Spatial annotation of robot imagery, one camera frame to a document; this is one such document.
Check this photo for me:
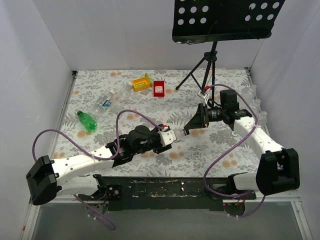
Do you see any clear Pepsi bottle black cap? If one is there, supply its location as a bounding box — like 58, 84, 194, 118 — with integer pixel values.
173, 129, 187, 142

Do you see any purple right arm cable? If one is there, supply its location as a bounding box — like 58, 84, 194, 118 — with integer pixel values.
202, 84, 267, 218

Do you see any large clear crumpled bottle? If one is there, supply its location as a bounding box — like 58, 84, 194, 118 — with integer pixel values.
87, 104, 122, 125

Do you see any green plastic bin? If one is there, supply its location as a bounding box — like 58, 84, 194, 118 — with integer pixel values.
144, 73, 152, 85

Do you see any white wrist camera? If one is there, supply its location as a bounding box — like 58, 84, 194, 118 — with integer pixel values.
197, 86, 211, 106
158, 130, 176, 146

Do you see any large clear bottle white cap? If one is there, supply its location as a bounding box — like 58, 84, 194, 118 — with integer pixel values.
110, 82, 133, 114

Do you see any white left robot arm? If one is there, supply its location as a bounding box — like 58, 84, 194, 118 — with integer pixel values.
26, 125, 185, 206

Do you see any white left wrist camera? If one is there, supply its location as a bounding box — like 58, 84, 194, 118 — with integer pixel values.
158, 130, 176, 146

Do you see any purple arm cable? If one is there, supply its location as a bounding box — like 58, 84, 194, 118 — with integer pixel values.
32, 109, 170, 231
202, 84, 267, 218

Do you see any yellow plastic bin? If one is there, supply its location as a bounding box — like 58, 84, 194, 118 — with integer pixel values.
132, 76, 152, 92

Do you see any clear bottle green-blue label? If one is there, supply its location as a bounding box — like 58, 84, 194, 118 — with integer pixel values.
95, 90, 115, 109

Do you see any green plastic bottle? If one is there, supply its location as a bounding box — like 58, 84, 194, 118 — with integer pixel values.
77, 110, 98, 132

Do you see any black music stand tripod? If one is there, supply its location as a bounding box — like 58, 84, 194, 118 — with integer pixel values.
172, 0, 284, 92

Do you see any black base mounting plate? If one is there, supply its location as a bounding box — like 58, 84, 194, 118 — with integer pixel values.
77, 174, 257, 212

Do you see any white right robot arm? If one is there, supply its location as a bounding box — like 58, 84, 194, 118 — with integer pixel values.
184, 89, 300, 199

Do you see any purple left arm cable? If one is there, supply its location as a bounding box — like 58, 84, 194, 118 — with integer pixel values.
32, 109, 170, 231

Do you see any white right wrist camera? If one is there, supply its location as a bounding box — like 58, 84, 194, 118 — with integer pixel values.
197, 86, 211, 106

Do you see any red plastic bin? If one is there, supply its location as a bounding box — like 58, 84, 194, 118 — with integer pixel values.
153, 80, 165, 98

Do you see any aluminium frame rail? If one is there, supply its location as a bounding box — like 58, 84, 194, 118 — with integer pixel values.
20, 70, 78, 240

